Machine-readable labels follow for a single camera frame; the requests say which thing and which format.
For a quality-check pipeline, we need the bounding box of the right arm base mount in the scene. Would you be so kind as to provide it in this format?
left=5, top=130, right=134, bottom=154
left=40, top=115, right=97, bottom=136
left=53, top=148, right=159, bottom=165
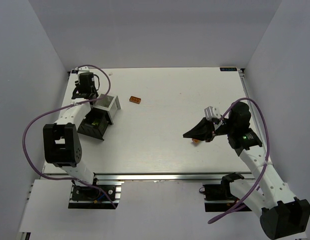
left=198, top=172, right=254, bottom=213

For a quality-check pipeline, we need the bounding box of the right side table rail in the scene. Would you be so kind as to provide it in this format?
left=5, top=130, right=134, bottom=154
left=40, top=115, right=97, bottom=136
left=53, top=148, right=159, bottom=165
left=238, top=68, right=270, bottom=153

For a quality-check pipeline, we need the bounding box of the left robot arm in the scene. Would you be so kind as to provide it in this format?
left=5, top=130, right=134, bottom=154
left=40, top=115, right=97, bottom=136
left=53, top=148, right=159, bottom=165
left=43, top=72, right=98, bottom=185

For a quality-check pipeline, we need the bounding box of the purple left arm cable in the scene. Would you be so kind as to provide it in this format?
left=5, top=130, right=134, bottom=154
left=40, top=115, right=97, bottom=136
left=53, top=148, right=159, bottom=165
left=22, top=65, right=118, bottom=210

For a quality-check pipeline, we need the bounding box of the white slotted container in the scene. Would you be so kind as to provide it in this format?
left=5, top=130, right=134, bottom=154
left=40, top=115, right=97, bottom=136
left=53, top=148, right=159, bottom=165
left=93, top=94, right=121, bottom=125

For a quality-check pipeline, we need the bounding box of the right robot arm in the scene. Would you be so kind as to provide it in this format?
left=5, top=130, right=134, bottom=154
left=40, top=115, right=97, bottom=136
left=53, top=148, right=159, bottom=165
left=183, top=97, right=310, bottom=240

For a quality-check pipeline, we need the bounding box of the black slotted container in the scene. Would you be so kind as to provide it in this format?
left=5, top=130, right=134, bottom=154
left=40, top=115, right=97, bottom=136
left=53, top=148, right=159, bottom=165
left=77, top=108, right=112, bottom=141

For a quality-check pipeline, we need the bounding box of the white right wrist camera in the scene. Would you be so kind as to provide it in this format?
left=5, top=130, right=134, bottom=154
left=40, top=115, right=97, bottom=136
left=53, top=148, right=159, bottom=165
left=204, top=106, right=221, bottom=123

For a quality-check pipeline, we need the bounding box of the orange lego brick with lime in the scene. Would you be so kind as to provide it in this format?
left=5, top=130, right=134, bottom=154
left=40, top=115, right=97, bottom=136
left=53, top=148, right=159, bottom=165
left=192, top=138, right=200, bottom=145

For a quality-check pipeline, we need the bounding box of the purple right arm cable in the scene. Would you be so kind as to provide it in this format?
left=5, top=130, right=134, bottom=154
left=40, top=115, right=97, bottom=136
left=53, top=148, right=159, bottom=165
left=207, top=97, right=270, bottom=225

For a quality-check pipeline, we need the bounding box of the brown lego brick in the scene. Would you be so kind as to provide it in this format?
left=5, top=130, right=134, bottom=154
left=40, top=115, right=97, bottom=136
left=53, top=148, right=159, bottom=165
left=129, top=96, right=141, bottom=104

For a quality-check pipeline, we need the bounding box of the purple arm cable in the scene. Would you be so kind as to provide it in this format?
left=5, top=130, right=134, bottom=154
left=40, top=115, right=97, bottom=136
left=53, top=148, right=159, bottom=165
left=207, top=97, right=270, bottom=225
left=22, top=65, right=118, bottom=210

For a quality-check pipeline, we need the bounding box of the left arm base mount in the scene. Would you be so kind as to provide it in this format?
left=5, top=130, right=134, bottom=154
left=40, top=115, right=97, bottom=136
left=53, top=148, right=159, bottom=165
left=68, top=181, right=122, bottom=210

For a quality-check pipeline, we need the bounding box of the aluminium table edge rail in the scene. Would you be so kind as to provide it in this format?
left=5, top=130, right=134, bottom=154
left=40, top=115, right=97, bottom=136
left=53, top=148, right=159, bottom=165
left=41, top=172, right=255, bottom=184

